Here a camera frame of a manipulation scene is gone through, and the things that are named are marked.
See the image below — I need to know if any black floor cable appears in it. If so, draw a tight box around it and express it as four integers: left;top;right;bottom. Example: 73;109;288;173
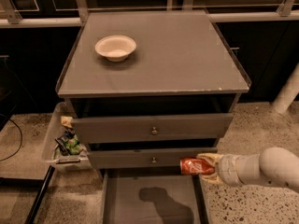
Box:
0;115;23;162

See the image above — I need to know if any metal railing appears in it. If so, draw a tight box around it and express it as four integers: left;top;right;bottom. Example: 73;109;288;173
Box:
0;0;299;27

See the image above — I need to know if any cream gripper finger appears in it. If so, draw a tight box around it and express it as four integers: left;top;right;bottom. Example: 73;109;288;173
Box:
200;174;223;185
196;153;223;166

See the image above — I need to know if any grey middle drawer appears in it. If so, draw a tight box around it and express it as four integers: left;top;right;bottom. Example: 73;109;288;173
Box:
88;147;217;169

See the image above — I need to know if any clear plastic bin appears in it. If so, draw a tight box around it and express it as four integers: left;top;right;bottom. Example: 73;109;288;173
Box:
42;102;92;172

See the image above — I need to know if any tan crumpled wrapper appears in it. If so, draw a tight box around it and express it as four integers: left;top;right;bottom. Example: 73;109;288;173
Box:
61;116;72;129

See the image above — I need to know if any grey top drawer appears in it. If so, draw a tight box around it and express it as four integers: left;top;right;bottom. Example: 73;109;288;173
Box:
71;113;233;144

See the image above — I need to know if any white paper bowl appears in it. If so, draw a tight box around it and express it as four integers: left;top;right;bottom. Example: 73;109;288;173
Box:
94;35;136;62

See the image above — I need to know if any white pillar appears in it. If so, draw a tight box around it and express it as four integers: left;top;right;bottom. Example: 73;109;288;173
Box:
273;64;299;114

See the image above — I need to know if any green snack bag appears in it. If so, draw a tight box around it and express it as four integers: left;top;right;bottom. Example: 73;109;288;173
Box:
55;131;83;156

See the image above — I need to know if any grey drawer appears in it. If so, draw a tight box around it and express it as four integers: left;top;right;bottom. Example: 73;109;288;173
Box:
100;167;211;224
88;147;217;169
71;113;233;144

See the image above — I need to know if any grey drawer cabinet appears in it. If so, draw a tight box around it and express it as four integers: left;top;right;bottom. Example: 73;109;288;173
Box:
55;10;252;224

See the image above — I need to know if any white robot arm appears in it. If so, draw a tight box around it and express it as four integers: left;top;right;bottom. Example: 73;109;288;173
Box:
196;147;299;192

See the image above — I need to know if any grey bottom drawer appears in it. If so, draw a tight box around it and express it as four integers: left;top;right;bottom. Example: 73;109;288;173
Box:
100;167;211;224

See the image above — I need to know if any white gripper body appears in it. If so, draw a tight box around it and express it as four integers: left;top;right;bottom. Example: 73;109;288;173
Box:
217;154;243;186

